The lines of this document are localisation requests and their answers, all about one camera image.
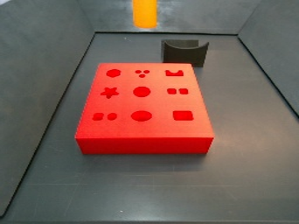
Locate black curved foam holder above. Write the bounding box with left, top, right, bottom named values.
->
left=161, top=39, right=209, bottom=67

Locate red shape sorter block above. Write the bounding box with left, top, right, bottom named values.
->
left=75, top=63, right=213, bottom=154

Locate orange oval peg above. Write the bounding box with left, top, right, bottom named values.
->
left=132, top=0, right=157, bottom=29

